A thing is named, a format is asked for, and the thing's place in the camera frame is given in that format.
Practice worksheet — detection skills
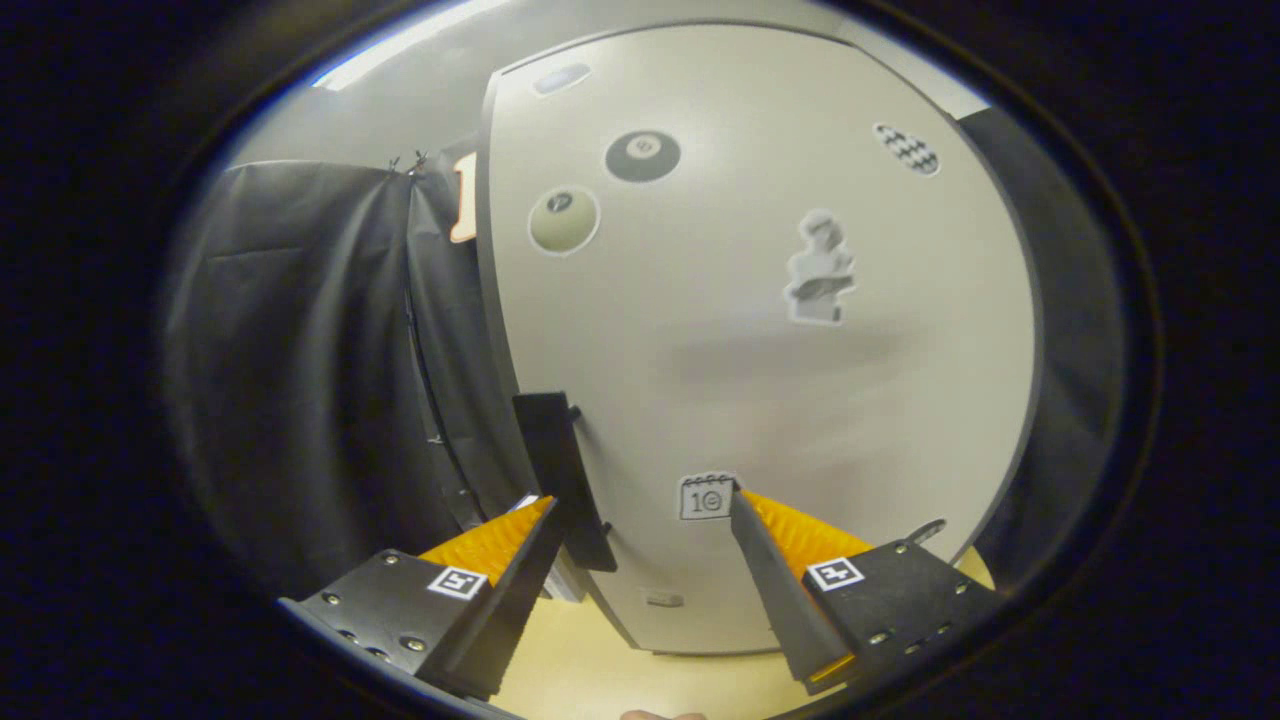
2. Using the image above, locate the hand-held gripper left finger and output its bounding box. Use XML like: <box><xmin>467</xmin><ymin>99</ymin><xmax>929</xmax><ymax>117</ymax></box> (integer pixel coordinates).
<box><xmin>278</xmin><ymin>495</ymin><xmax>563</xmax><ymax>703</ymax></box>

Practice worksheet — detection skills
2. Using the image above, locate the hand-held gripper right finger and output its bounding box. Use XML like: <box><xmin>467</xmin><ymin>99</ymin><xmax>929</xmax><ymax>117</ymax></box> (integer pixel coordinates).
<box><xmin>728</xmin><ymin>488</ymin><xmax>1004</xmax><ymax>698</ymax></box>

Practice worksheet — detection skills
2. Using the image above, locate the black door handle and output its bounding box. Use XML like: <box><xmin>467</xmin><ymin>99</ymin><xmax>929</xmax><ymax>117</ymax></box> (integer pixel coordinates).
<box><xmin>512</xmin><ymin>390</ymin><xmax>619</xmax><ymax>574</ymax></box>

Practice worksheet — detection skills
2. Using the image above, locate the grey cabinet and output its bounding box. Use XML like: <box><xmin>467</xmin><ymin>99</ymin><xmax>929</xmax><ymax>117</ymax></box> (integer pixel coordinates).
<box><xmin>475</xmin><ymin>20</ymin><xmax>1046</xmax><ymax>661</ymax></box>

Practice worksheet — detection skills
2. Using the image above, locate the black backdrop cloth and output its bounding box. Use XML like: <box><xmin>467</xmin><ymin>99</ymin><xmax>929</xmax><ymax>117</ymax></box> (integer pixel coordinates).
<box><xmin>160</xmin><ymin>105</ymin><xmax>1126</xmax><ymax>601</ymax></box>

